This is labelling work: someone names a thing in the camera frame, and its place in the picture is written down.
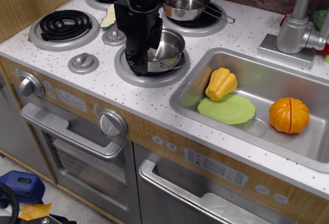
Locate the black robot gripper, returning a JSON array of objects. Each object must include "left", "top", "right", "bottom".
[{"left": 114, "top": 0, "right": 162, "bottom": 76}]

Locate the small steel pot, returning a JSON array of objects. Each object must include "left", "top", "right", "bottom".
[{"left": 148, "top": 28, "right": 186, "bottom": 73}]

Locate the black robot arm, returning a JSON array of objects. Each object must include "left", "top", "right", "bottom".
[{"left": 114, "top": 0, "right": 163, "bottom": 76}]

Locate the grey stove top knob rear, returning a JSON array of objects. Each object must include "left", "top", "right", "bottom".
[{"left": 102, "top": 26, "right": 126, "bottom": 46}]

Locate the grey stove knob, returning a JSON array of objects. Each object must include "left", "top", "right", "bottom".
[
  {"left": 68, "top": 53, "right": 99, "bottom": 74},
  {"left": 102, "top": 26, "right": 126, "bottom": 46}
]

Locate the grey stove top knob front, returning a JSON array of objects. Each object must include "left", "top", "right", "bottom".
[{"left": 68, "top": 53, "right": 99, "bottom": 74}]

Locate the grey oven knob right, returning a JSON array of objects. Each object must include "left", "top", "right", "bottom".
[{"left": 98, "top": 108, "right": 128, "bottom": 138}]

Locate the grey oven knob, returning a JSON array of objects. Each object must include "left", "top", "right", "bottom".
[
  {"left": 18, "top": 71, "right": 45, "bottom": 97},
  {"left": 98, "top": 108, "right": 128, "bottom": 138}
]

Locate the black coil burner front left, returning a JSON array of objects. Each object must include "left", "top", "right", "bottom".
[{"left": 29, "top": 10, "right": 100, "bottom": 51}]

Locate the yellow toy bell pepper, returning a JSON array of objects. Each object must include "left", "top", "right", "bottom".
[{"left": 205, "top": 68, "right": 237, "bottom": 101}]

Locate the silver sink basin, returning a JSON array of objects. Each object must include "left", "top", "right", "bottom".
[{"left": 170, "top": 48, "right": 328, "bottom": 173}]

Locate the green toy plate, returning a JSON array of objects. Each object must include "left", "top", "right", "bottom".
[{"left": 197, "top": 94, "right": 255, "bottom": 125}]

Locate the grey oven knob left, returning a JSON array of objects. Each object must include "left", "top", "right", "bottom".
[{"left": 18, "top": 71, "right": 45, "bottom": 97}]

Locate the oven door with window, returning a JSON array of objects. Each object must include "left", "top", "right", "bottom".
[{"left": 21, "top": 97, "right": 141, "bottom": 223}]

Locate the silver toy faucet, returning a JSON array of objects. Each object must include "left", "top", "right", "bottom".
[{"left": 257, "top": 0, "right": 328, "bottom": 70}]

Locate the orange toy pumpkin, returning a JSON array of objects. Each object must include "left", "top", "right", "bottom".
[{"left": 269, "top": 98, "right": 310, "bottom": 134}]

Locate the blue device on floor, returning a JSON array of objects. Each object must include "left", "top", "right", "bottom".
[{"left": 1, "top": 171, "right": 45, "bottom": 203}]

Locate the green toy vegetable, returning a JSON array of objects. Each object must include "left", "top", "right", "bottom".
[{"left": 313, "top": 9, "right": 328, "bottom": 32}]

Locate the yellow tape piece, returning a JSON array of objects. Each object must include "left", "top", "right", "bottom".
[{"left": 19, "top": 202, "right": 52, "bottom": 221}]

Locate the red toy vegetable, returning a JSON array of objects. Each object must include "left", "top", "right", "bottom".
[{"left": 317, "top": 43, "right": 329, "bottom": 55}]

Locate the grey burner ring front right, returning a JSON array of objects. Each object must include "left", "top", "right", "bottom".
[{"left": 114, "top": 44, "right": 191, "bottom": 89}]

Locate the steel saucepan with wire handle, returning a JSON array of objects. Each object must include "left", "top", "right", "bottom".
[{"left": 163, "top": 0, "right": 235, "bottom": 24}]

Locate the grey burner ring back right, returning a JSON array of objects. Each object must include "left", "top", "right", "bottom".
[{"left": 158, "top": 2, "right": 227, "bottom": 38}]

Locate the dishwasher door with handle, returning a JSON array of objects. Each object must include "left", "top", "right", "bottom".
[{"left": 134, "top": 145, "right": 293, "bottom": 223}]

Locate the black hose on floor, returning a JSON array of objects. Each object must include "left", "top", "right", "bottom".
[{"left": 0, "top": 181, "right": 20, "bottom": 224}]

